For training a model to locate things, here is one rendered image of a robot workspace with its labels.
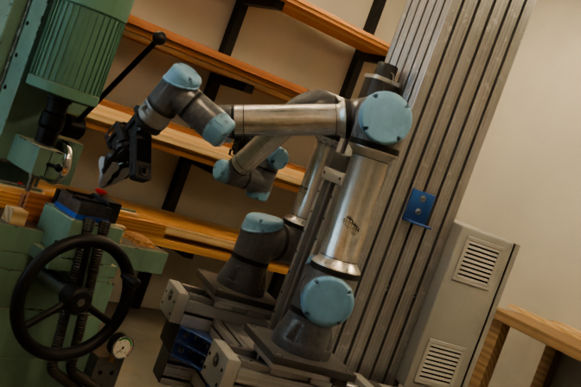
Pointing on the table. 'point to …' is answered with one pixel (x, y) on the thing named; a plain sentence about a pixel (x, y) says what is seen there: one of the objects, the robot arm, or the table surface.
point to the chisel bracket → (34, 157)
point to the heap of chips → (138, 239)
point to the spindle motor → (81, 34)
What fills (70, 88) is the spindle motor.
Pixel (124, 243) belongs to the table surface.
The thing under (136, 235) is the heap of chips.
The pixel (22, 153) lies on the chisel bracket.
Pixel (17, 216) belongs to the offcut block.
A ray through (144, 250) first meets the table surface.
